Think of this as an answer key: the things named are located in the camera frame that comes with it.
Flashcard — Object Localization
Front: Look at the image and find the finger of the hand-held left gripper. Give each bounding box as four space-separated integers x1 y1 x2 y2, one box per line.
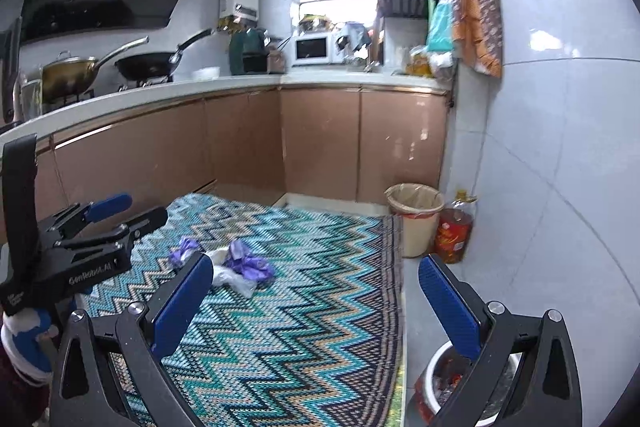
51 193 134 238
57 206 169 258

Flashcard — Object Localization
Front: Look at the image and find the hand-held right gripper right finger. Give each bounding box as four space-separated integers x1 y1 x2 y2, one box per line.
418 253 584 427

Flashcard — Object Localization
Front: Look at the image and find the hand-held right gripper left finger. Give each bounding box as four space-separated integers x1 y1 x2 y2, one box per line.
47 251 216 427

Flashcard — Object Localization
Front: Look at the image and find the purple plastic bag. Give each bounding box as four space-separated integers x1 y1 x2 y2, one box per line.
224 241 276 284
169 237 201 270

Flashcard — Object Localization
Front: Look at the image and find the clear plastic wrap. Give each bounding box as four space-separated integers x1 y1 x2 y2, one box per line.
205 249 257 299

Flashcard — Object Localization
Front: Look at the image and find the red snack packet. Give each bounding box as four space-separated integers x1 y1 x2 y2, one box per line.
434 359 471 408

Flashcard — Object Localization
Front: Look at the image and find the person's left forearm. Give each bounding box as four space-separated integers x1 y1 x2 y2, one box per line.
0 357 51 427

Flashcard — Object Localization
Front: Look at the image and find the person's left hand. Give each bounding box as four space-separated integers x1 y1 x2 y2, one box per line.
0 306 61 379

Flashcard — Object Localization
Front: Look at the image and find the cooking oil bottle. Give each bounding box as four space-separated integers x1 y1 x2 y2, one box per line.
434 189 478 264

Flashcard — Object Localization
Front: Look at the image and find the beige wastebasket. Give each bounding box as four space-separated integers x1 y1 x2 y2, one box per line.
384 183 446 259

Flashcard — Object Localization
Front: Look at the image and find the zigzag knitted mat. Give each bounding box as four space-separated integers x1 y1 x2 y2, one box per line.
75 193 406 427

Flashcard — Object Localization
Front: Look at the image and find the golden cooking pot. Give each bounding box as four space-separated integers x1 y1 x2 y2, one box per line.
40 36 150 101

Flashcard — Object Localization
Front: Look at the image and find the black wok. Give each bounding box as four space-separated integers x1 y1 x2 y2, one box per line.
115 28 214 81

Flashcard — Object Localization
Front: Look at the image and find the brown kitchen cabinet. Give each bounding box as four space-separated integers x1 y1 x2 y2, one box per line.
0 74 451 253

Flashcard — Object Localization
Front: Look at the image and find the dark green appliance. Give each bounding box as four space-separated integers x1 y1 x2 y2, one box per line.
229 28 269 76

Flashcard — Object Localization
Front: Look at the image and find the white microwave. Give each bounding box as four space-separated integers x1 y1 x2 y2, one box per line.
291 33 335 66

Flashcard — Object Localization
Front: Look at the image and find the white plastic bag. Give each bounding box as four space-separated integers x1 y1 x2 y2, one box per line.
430 52 457 81

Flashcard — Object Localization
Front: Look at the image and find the yellow food packet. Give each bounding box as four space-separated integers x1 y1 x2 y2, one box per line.
406 47 432 78

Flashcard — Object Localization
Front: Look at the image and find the grey covered appliance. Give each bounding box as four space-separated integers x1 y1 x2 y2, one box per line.
337 22 373 58

